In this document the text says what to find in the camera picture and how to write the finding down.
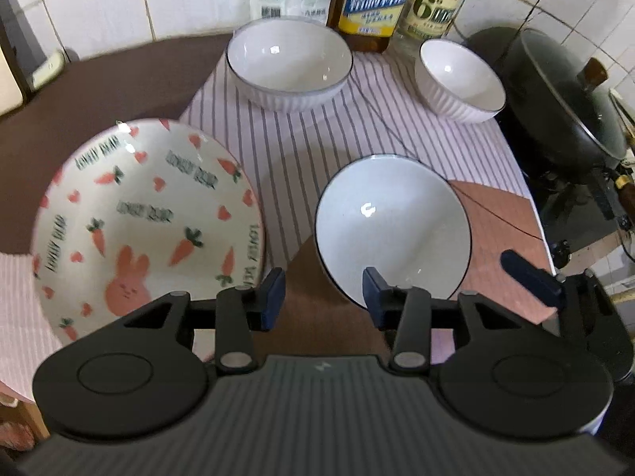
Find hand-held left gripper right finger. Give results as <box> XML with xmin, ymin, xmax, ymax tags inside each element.
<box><xmin>362</xmin><ymin>267</ymin><xmax>531</xmax><ymax>374</ymax></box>

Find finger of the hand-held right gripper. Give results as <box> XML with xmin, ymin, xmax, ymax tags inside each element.
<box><xmin>501</xmin><ymin>250</ymin><xmax>566</xmax><ymax>311</ymax></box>

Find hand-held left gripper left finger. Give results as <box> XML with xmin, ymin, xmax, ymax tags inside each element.
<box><xmin>114</xmin><ymin>268</ymin><xmax>287</xmax><ymax>376</ymax></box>

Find small white bowl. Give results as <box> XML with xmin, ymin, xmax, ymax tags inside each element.
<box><xmin>315</xmin><ymin>155</ymin><xmax>472</xmax><ymax>308</ymax></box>

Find rabbit and carrot print plate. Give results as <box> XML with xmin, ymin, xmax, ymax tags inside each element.
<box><xmin>32</xmin><ymin>118</ymin><xmax>269</xmax><ymax>343</ymax></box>

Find black gas stove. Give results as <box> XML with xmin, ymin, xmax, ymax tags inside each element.
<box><xmin>526</xmin><ymin>154</ymin><xmax>635</xmax><ymax>278</ymax></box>

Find black wok with glass lid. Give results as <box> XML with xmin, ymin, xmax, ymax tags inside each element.
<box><xmin>466</xmin><ymin>27</ymin><xmax>635</xmax><ymax>231</ymax></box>

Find medium white ribbed bowl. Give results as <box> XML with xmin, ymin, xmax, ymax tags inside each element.
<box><xmin>414</xmin><ymin>38</ymin><xmax>507</xmax><ymax>124</ymax></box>

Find large white ribbed bowl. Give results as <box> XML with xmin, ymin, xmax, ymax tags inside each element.
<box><xmin>225</xmin><ymin>19</ymin><xmax>354</xmax><ymax>112</ymax></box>

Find clear vinegar bottle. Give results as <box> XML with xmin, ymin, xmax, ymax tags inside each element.
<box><xmin>392</xmin><ymin>0</ymin><xmax>474</xmax><ymax>58</ymax></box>

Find yellow label oil bottle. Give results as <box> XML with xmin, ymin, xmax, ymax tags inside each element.
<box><xmin>337</xmin><ymin>0</ymin><xmax>422</xmax><ymax>53</ymax></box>

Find white cutting board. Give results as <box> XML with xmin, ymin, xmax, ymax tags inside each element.
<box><xmin>0</xmin><ymin>0</ymin><xmax>31</xmax><ymax>110</ymax></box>

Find thin black cable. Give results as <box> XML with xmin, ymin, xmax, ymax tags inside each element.
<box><xmin>354</xmin><ymin>82</ymin><xmax>544</xmax><ymax>241</ymax></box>

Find white knife handle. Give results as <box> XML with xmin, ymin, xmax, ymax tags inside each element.
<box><xmin>30</xmin><ymin>51</ymin><xmax>66</xmax><ymax>91</ymax></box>

